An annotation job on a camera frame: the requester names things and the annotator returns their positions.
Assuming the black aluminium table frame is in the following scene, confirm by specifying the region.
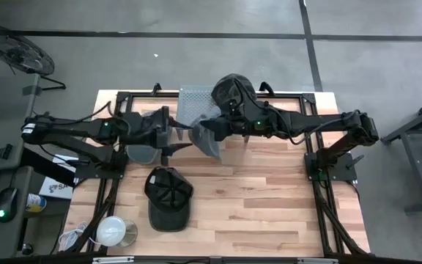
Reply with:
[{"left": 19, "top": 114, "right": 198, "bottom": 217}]
[{"left": 59, "top": 89, "right": 371, "bottom": 257}]

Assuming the grey side desk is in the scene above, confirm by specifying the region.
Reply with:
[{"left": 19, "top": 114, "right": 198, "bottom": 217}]
[{"left": 0, "top": 73, "right": 40, "bottom": 173}]

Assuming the silver bracket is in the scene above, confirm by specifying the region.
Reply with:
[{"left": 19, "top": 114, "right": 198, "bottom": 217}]
[
  {"left": 92, "top": 256, "right": 136, "bottom": 264},
  {"left": 297, "top": 257, "right": 340, "bottom": 264}
]

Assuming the black computer mouse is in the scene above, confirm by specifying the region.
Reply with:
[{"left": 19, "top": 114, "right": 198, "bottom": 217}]
[{"left": 0, "top": 186, "right": 19, "bottom": 224}]

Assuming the black wedge bracket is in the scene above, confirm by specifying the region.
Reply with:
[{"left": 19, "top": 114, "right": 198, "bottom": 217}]
[{"left": 0, "top": 143, "right": 14, "bottom": 161}]

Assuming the grey cap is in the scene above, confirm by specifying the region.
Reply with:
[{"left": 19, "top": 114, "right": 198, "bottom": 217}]
[
  {"left": 188, "top": 116, "right": 223, "bottom": 160},
  {"left": 125, "top": 108, "right": 174, "bottom": 165}
]

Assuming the clear cup with white lid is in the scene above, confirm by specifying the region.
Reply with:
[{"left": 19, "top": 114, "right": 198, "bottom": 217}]
[{"left": 95, "top": 215, "right": 138, "bottom": 248}]

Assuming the black floor fan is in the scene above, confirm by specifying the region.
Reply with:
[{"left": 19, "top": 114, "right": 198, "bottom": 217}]
[{"left": 0, "top": 23, "right": 67, "bottom": 91}]

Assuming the black cap with white label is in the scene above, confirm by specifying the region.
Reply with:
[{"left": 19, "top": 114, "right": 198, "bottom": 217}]
[{"left": 144, "top": 166, "right": 194, "bottom": 232}]

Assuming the grey perforated metal riser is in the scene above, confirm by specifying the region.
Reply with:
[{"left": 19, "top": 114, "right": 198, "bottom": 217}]
[{"left": 176, "top": 85, "right": 253, "bottom": 143}]

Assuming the white and blue can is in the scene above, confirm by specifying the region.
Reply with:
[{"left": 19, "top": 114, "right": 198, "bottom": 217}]
[{"left": 26, "top": 193, "right": 48, "bottom": 213}]

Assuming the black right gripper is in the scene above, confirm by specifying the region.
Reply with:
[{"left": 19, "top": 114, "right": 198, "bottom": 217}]
[{"left": 199, "top": 107, "right": 257, "bottom": 142}]

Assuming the white cable bundle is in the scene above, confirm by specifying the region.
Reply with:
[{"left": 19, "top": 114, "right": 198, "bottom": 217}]
[{"left": 57, "top": 221, "right": 88, "bottom": 252}]

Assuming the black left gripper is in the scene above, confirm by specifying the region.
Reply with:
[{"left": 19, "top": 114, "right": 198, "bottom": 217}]
[{"left": 122, "top": 106, "right": 194, "bottom": 166}]

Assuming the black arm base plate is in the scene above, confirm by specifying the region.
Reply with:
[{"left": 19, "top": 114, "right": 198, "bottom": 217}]
[
  {"left": 304, "top": 152, "right": 358, "bottom": 182},
  {"left": 73, "top": 155, "right": 128, "bottom": 180}
]

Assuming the white printed box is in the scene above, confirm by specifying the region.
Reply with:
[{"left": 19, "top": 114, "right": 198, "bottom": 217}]
[{"left": 38, "top": 175, "right": 75, "bottom": 201}]

